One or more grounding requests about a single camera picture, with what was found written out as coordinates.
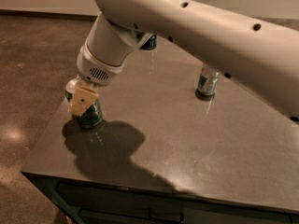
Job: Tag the blue pepsi can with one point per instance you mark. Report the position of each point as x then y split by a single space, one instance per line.
150 43

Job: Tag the dark cabinet drawer front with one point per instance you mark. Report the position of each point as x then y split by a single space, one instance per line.
105 206

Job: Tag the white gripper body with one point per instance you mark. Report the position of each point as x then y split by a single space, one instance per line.
93 68

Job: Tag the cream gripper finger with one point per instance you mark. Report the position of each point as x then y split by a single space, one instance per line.
82 99
72 84

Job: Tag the green soda can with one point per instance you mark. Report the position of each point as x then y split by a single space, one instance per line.
93 115

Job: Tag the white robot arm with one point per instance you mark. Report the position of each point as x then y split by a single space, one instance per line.
261 56

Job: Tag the silver blue redbull can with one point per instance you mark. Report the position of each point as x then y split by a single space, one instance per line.
208 81

